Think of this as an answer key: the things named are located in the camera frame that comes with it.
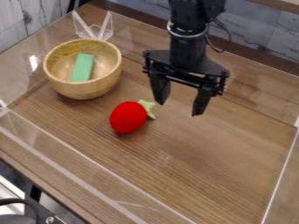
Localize green rectangular block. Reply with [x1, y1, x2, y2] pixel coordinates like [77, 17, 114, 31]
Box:
[69, 53, 94, 82]

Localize black cable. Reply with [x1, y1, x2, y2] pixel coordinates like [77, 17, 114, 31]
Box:
[204, 18, 232, 54]

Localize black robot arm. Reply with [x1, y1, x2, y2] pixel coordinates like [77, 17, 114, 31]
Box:
[142, 0, 229, 116]

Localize red plush strawberry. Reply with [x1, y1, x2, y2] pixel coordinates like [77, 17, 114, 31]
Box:
[109, 100, 154, 134]

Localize clear acrylic stand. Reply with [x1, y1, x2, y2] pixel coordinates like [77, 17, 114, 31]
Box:
[70, 11, 113, 40]

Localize black equipment under table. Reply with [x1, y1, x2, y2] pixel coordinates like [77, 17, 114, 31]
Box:
[0, 186, 68, 224]

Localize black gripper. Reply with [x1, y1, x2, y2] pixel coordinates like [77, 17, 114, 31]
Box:
[142, 35, 229, 116]

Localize clear acrylic tray wall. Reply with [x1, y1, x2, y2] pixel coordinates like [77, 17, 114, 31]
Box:
[0, 105, 196, 224]

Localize wooden bowl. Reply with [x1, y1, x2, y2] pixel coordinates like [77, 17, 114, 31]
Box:
[42, 38, 121, 100]

